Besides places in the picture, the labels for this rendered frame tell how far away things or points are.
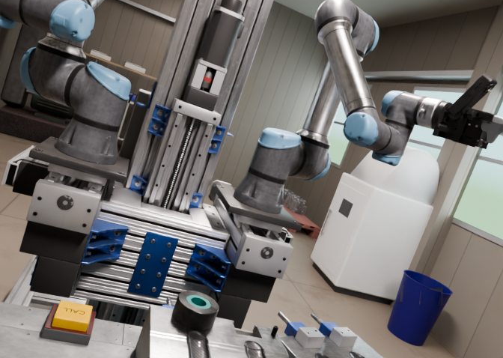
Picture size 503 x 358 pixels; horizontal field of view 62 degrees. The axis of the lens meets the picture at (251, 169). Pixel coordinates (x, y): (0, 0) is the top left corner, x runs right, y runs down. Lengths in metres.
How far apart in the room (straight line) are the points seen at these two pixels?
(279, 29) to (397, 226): 4.19
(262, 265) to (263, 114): 6.08
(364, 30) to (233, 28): 0.38
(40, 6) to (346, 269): 3.50
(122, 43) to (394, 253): 6.07
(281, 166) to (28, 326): 0.71
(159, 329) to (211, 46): 0.76
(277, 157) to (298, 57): 6.14
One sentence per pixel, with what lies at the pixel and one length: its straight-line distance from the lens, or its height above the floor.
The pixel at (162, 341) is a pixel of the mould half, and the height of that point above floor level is 0.89.
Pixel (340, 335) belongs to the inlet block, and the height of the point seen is 0.88.
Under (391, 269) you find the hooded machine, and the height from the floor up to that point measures 0.36.
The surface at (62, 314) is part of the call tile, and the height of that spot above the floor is 0.84.
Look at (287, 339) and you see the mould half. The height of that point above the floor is 0.85.
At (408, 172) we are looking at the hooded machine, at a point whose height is 1.26.
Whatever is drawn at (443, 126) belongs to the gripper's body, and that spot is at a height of 1.41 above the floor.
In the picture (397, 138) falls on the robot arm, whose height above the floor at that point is 1.35.
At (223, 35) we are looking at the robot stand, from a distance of 1.22.
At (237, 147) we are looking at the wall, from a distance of 7.06.
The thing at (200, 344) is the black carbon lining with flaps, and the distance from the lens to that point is 0.78.
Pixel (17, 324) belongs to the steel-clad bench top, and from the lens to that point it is 0.88.
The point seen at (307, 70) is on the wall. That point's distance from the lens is 7.32.
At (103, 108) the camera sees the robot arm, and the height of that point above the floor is 1.17.
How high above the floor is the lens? 1.28
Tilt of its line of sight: 7 degrees down
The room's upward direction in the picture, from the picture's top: 20 degrees clockwise
